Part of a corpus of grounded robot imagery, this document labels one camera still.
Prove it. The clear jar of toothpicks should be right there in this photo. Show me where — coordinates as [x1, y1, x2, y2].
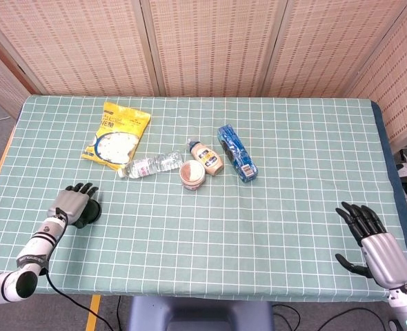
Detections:
[179, 159, 206, 192]

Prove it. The blue cookie box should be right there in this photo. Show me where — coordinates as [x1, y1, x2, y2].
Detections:
[217, 124, 259, 184]

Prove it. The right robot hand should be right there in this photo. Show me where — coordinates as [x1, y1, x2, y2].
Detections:
[334, 201, 407, 289]

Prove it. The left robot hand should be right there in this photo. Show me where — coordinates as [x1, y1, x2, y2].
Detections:
[47, 182, 100, 230]

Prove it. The yellow marshmallow bag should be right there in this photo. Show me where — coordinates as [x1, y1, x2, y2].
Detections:
[81, 101, 152, 172]

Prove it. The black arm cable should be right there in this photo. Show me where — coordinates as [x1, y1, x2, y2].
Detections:
[44, 206, 117, 331]

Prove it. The woven folding screen panel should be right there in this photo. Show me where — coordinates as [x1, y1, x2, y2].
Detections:
[0, 0, 160, 98]
[0, 34, 30, 120]
[258, 0, 407, 99]
[344, 0, 407, 154]
[139, 0, 289, 99]

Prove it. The yellow floor tape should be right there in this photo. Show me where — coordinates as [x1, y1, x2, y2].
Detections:
[85, 294, 102, 331]

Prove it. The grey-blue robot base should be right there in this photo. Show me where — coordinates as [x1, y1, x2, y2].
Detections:
[126, 296, 275, 331]

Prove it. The black floor cable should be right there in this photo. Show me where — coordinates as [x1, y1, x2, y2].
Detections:
[271, 302, 301, 331]
[312, 305, 388, 331]

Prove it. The green checked tablecloth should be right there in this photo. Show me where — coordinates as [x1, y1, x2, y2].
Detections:
[0, 94, 407, 304]

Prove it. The clear plastic water bottle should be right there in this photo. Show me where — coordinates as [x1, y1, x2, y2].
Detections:
[117, 150, 185, 180]

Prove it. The beige squeeze sauce bottle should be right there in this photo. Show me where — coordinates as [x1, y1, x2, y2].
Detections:
[186, 138, 225, 177]

